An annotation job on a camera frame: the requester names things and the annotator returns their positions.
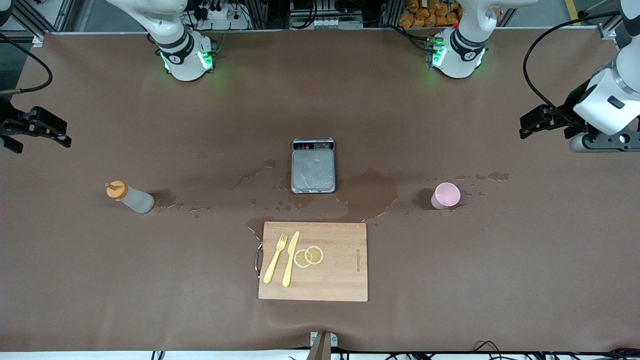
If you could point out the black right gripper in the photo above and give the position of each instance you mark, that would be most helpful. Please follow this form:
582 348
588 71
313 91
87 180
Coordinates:
6 120

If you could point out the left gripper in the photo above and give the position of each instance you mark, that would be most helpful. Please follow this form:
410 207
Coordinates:
571 111

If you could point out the pink plastic cup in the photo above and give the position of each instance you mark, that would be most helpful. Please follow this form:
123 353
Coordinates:
445 196

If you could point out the translucent sauce bottle orange cap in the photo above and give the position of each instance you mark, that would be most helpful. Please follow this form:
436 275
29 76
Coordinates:
136 201

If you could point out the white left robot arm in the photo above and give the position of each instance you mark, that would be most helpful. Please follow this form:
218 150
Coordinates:
457 57

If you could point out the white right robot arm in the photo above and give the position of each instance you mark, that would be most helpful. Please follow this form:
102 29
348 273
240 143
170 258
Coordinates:
185 62

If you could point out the orange snack packets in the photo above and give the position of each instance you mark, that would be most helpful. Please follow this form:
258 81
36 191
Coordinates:
425 15

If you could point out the brown table cloth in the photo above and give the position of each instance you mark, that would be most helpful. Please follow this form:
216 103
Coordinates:
150 300

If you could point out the white power strip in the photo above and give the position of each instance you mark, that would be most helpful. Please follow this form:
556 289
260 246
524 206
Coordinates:
220 14

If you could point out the silver kitchen scale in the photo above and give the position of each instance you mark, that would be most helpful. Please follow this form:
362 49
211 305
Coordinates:
313 175

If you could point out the wooden cutting board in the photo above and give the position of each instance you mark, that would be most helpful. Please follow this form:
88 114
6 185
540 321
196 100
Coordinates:
342 272

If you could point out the yellow lemon slice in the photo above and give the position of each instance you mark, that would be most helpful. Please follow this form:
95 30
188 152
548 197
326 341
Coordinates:
300 259
315 255

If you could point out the yellow plastic fork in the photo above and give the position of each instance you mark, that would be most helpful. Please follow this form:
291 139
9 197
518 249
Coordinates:
272 267

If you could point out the yellow plastic knife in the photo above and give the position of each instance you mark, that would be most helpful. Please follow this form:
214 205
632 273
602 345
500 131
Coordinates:
288 265

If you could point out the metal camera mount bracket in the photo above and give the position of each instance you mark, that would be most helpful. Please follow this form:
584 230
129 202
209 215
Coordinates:
322 347

